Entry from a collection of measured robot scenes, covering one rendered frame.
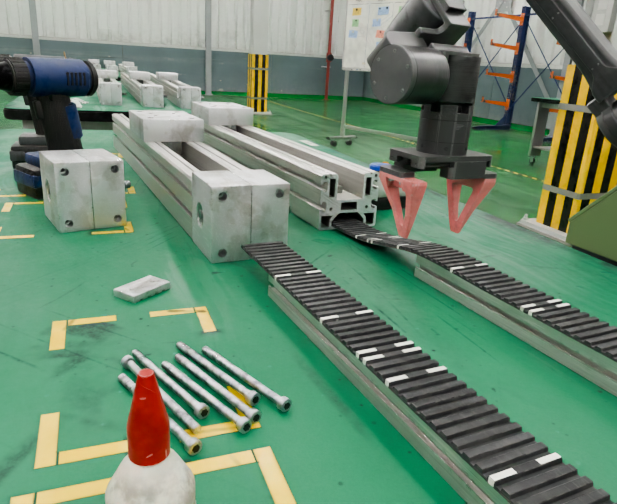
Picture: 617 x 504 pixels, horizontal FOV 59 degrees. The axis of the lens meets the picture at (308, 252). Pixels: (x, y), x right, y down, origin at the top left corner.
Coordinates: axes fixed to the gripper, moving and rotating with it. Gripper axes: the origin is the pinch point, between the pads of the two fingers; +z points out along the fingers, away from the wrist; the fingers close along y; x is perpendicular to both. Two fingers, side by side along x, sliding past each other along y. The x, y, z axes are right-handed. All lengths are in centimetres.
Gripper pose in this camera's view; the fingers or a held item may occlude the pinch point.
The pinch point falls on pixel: (430, 227)
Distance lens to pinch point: 67.4
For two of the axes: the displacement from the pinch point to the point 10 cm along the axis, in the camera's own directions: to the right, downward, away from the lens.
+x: 4.4, 3.2, -8.4
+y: -9.0, 0.9, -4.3
